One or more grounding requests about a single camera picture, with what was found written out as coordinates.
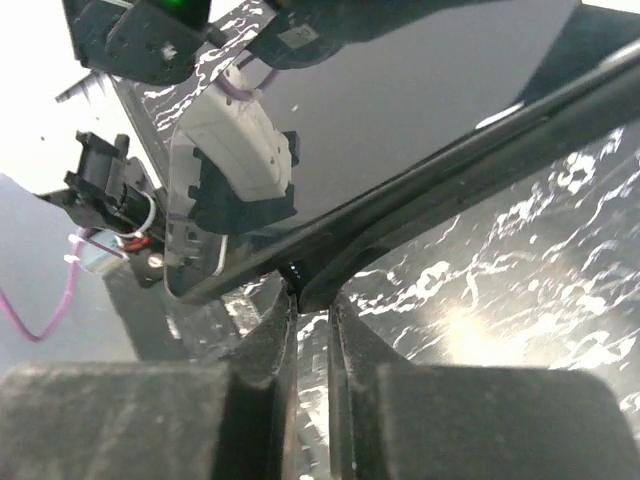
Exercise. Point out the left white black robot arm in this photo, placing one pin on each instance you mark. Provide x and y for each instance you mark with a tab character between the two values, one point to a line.
151	42

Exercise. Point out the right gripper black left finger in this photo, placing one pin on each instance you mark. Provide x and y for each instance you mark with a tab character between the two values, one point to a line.
233	418

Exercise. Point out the black phone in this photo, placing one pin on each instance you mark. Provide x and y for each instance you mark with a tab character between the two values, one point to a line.
334	99

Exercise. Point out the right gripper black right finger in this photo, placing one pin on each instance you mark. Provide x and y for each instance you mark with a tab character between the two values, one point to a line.
392	419

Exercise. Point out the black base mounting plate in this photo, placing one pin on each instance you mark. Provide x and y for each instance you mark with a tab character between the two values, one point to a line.
113	193

